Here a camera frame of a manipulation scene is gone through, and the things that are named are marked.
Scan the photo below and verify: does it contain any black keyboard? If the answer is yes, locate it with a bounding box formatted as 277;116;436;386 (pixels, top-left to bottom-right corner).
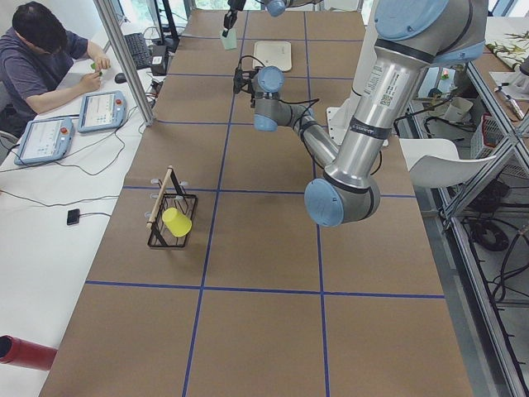
124;33;151;69

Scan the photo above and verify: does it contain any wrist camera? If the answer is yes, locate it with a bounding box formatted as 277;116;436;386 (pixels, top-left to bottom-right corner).
232;66;260;95

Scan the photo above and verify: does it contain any white chair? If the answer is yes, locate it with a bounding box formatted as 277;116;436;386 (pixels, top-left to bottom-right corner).
399;138;496;188

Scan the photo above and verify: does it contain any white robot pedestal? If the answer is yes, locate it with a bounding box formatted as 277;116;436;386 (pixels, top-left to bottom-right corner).
326;0;379;145

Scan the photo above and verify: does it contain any black wire cup rack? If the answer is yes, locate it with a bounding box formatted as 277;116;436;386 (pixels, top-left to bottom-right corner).
146;166;198;250

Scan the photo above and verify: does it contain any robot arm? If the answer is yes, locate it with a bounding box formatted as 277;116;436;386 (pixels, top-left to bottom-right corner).
251;1;488;227
221;0;321;37

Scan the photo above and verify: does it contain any black mini computer box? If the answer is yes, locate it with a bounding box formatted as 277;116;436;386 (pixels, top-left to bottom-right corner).
150;45;169;76

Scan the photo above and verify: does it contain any pale green cup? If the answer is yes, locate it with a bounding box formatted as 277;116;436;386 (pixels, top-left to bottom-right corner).
220;29;237;50

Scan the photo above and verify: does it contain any black computer mouse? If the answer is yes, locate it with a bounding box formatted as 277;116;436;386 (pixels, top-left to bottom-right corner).
114;73;126;84

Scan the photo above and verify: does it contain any aluminium frame post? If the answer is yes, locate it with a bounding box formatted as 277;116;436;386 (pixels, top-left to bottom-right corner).
93;0;155;127

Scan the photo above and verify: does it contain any seated person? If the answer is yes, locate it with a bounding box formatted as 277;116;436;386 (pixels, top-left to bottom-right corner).
1;1;111;137

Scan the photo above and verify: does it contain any small black puck device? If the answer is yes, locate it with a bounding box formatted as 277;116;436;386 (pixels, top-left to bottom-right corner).
66;208;81;226

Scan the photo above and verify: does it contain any cream plastic tray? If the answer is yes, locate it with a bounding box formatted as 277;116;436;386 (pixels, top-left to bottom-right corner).
253;41;292;72

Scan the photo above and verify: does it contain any teach pendant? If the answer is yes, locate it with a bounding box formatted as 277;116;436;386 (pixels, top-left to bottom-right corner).
77;90;126;133
14;117;74;165

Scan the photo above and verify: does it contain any yellow cup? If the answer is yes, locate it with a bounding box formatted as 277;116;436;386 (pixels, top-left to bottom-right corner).
162;208;193;237

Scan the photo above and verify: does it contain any far teach pendant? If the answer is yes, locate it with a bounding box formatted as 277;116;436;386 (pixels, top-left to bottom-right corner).
77;90;126;133

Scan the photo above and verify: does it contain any near teach pendant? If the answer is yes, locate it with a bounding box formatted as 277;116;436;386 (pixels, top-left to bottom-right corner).
14;117;74;165

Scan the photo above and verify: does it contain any red cylinder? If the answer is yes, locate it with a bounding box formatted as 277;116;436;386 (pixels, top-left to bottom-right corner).
1;335;57;371

